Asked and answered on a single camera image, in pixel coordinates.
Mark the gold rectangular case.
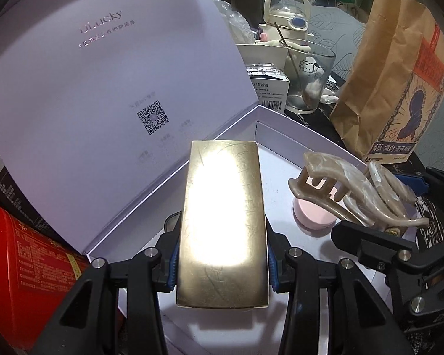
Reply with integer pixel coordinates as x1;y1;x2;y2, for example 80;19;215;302
175;138;271;309

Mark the clear plastic bag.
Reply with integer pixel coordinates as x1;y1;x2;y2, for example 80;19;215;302
215;0;261;45

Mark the brown printed paper bag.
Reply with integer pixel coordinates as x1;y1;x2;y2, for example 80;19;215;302
329;0;444;165

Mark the small white medicine box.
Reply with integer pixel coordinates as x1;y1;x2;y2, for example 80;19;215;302
244;63;291;113

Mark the metal spoon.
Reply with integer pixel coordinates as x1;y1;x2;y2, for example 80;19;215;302
274;22;319;100

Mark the black printed pouch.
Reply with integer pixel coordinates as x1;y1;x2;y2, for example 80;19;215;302
0;129;34;211

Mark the lavender gift box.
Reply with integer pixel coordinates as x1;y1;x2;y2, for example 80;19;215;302
0;0;419;355

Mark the grey-blue leaf pattern cloth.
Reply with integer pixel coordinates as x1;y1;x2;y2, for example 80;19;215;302
307;5;372;82

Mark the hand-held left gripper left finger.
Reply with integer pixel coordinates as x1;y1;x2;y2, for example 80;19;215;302
31;210;183;355

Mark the pink round compact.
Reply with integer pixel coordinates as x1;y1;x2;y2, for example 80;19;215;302
292;197;335;233

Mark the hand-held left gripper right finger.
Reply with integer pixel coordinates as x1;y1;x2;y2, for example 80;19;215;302
266;217;406;355

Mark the glass cup with cartoon print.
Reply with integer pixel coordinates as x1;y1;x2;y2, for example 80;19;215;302
279;37;337;115

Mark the cream kettle-shaped water bottle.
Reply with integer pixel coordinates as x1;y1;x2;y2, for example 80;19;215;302
257;0;315;50

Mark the beige marbled hair claw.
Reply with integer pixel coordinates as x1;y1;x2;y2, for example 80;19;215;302
288;151;430;230

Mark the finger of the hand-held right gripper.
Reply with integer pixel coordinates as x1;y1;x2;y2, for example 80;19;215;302
331;221;444;289
394;166;444;211

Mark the red canister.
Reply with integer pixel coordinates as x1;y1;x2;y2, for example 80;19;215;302
0;196;128;341

